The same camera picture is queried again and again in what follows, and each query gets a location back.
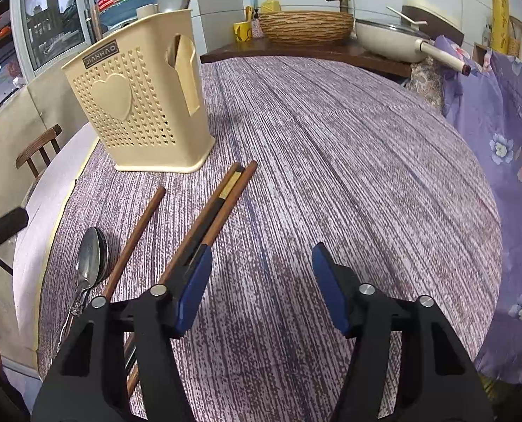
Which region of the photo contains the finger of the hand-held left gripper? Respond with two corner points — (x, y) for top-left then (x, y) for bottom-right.
(0, 206), (30, 273)

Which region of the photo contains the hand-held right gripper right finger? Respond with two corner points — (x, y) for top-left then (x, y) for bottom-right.
(311, 243), (495, 422)

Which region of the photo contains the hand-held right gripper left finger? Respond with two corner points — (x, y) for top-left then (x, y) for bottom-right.
(32, 245), (214, 422)

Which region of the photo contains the brown wooden chopstick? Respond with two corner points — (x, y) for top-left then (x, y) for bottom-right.
(125, 162), (243, 401)
(102, 186), (167, 300)
(200, 161), (259, 248)

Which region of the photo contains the black chopstick with gold end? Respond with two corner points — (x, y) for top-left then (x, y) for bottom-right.
(127, 166), (246, 374)

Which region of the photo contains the steel spoon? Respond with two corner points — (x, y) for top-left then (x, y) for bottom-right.
(70, 230), (109, 317)
(58, 227), (102, 354)

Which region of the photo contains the cream plastic utensil holder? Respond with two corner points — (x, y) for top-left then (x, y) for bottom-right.
(62, 9), (217, 173)

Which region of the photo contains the round white table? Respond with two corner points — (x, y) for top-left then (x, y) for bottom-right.
(12, 122), (100, 379)

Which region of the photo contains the wooden chair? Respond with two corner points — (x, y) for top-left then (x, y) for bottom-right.
(15, 124), (63, 179)

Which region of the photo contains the beige floral cloth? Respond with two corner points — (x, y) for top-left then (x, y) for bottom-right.
(409, 58), (447, 116)

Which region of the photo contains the purple floral cloth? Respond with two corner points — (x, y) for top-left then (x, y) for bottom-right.
(432, 34), (522, 384)

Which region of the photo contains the cream wok with glass lid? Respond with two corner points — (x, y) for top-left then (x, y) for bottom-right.
(355, 17), (471, 76)

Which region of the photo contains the yellow mug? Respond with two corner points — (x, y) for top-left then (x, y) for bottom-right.
(233, 6), (254, 43)

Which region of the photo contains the woven basin sink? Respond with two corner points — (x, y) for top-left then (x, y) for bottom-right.
(258, 10), (355, 45)

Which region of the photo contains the white spatula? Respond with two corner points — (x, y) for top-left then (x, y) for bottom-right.
(385, 6), (428, 26)

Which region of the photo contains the yellow roll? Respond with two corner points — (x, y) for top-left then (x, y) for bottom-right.
(489, 0), (511, 56)

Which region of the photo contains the window with metal frame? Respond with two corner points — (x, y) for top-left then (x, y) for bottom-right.
(20, 0), (91, 74)

